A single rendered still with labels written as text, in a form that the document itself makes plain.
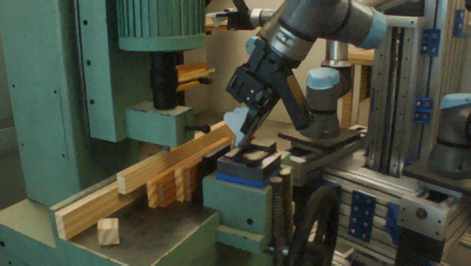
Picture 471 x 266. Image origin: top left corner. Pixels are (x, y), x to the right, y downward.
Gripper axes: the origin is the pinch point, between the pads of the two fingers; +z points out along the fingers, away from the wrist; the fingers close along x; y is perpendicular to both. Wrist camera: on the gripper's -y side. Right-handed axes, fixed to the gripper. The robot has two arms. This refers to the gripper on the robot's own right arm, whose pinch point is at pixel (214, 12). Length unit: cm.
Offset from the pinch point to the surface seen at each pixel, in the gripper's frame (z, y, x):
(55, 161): -26, 16, -105
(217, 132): -50, 18, -73
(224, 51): 156, 85, 231
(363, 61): -19, 64, 170
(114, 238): -59, 17, -117
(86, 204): -51, 13, -116
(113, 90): -43, -1, -97
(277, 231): -78, 25, -94
